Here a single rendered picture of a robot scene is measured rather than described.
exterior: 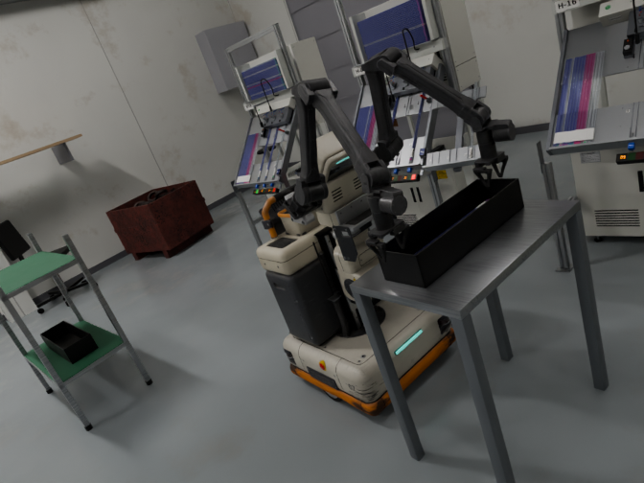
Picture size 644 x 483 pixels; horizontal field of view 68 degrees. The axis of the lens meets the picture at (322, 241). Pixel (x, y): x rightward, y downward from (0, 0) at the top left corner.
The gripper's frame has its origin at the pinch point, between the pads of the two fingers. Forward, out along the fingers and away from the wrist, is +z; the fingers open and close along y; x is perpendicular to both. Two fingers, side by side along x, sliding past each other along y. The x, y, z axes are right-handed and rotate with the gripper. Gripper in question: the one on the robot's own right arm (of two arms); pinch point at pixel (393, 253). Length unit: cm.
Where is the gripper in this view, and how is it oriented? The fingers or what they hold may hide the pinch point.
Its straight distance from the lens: 146.6
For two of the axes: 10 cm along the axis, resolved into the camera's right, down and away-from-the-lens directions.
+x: -6.0, -1.1, 7.9
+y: 7.4, -4.5, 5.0
